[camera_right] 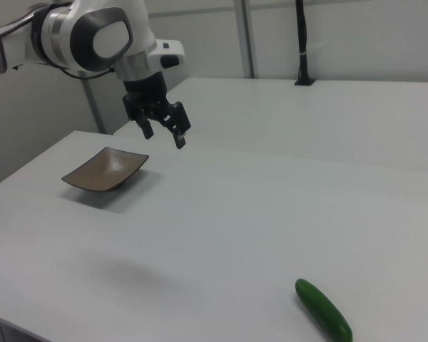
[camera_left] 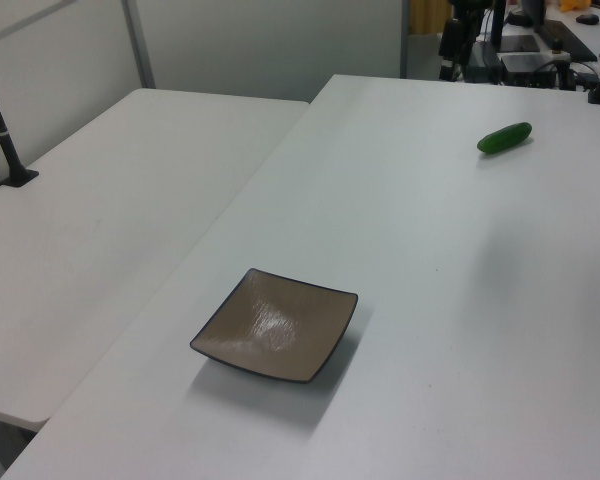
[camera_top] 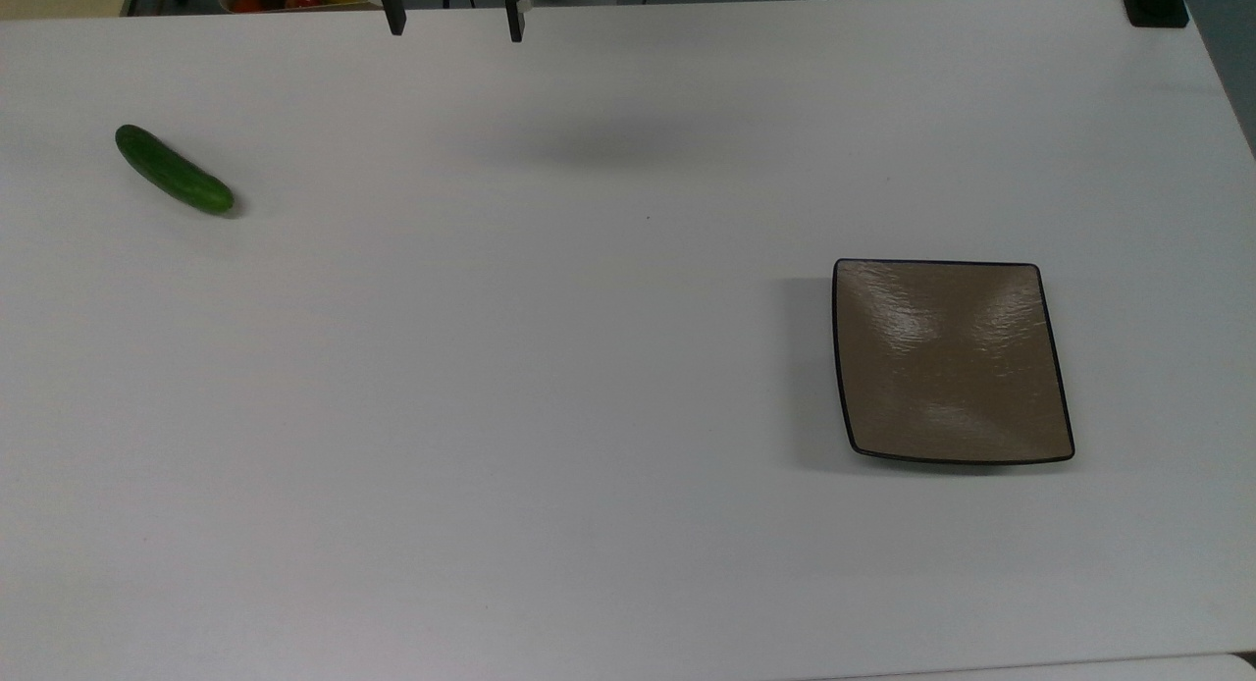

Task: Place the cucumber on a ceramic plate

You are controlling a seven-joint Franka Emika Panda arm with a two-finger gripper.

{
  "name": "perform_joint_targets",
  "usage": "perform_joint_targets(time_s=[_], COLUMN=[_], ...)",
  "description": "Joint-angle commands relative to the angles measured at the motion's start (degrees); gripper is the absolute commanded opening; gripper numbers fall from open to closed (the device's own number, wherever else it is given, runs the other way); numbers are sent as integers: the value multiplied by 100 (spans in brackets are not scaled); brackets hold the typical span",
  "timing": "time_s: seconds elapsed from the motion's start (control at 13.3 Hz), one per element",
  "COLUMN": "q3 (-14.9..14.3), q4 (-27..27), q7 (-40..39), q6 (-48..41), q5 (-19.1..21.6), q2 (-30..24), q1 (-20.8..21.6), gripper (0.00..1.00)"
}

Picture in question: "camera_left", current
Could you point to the green cucumber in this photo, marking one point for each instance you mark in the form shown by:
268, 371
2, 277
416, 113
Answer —
505, 137

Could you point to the black computer mouse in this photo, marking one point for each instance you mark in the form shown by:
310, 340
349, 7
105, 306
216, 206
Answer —
587, 19

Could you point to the yellow toy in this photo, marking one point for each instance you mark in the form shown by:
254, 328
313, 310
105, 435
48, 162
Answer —
572, 4

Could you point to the grey metal partition post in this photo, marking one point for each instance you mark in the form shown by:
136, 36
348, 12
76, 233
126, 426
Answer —
140, 45

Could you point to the grey flat box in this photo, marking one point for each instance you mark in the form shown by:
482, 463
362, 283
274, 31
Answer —
527, 62

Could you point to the black upright post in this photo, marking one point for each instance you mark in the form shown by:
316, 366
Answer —
497, 25

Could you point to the white side table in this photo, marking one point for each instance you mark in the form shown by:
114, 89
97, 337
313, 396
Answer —
105, 225

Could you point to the black equipment stand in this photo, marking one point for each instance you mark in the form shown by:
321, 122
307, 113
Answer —
451, 40

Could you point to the square brown ceramic plate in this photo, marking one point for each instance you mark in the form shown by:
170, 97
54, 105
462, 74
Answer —
275, 327

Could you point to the black camera stand pole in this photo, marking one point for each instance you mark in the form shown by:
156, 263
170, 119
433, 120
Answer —
2, 145

